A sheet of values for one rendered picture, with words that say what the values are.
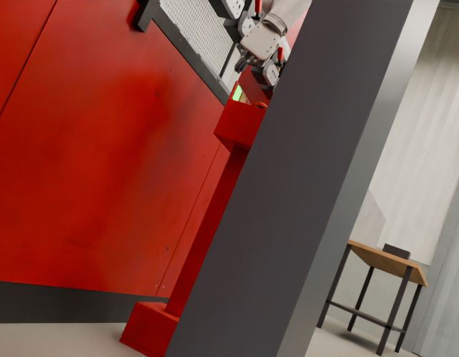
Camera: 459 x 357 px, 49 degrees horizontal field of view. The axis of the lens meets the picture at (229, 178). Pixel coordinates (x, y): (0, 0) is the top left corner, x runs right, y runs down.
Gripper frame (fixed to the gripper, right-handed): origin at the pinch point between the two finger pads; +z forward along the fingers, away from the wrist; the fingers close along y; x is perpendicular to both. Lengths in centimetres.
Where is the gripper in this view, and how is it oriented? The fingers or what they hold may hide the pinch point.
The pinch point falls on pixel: (240, 66)
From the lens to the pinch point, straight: 163.8
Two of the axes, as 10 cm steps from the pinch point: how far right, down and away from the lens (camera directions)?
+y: -7.6, -6.3, 1.6
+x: -0.9, -1.5, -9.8
